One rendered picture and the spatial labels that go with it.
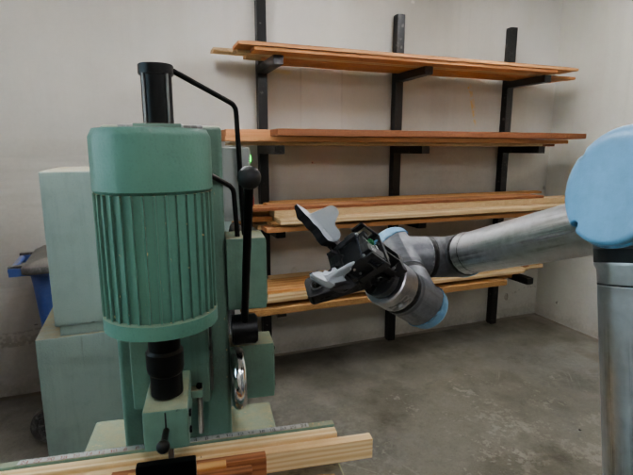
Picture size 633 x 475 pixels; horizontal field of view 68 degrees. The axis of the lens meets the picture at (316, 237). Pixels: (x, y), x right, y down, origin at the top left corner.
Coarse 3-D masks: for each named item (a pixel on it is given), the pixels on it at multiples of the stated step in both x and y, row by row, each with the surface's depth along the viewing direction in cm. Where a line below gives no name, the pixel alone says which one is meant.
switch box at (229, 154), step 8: (224, 152) 100; (232, 152) 100; (248, 152) 101; (224, 160) 100; (232, 160) 100; (248, 160) 101; (224, 168) 100; (232, 168) 101; (224, 176) 101; (232, 176) 101; (232, 184) 101; (224, 192) 101; (224, 200) 101; (224, 208) 102; (232, 208) 102; (224, 216) 102; (232, 216) 102
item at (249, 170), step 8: (248, 168) 67; (240, 176) 66; (248, 176) 66; (256, 176) 67; (240, 184) 67; (248, 184) 67; (256, 184) 67; (248, 192) 69; (248, 200) 70; (248, 208) 71; (248, 216) 72; (248, 224) 73; (248, 232) 75; (248, 240) 76; (248, 248) 77; (248, 256) 79; (248, 264) 80; (248, 272) 82; (248, 280) 83; (248, 288) 85; (248, 296) 86; (248, 304) 88; (248, 312) 90; (232, 320) 92; (240, 320) 92; (248, 320) 92; (256, 320) 93; (232, 328) 91; (240, 328) 91; (248, 328) 91; (256, 328) 92; (232, 336) 93; (240, 336) 91; (248, 336) 92; (256, 336) 92; (240, 344) 93
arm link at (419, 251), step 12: (396, 228) 100; (384, 240) 98; (396, 240) 97; (408, 240) 97; (420, 240) 98; (396, 252) 95; (408, 252) 94; (420, 252) 96; (432, 252) 97; (408, 264) 92; (420, 264) 93; (432, 264) 97
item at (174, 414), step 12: (180, 396) 78; (144, 408) 74; (156, 408) 74; (168, 408) 74; (180, 408) 74; (144, 420) 73; (156, 420) 74; (168, 420) 74; (180, 420) 75; (144, 432) 74; (156, 432) 74; (180, 432) 75; (144, 444) 74; (156, 444) 74; (180, 444) 75
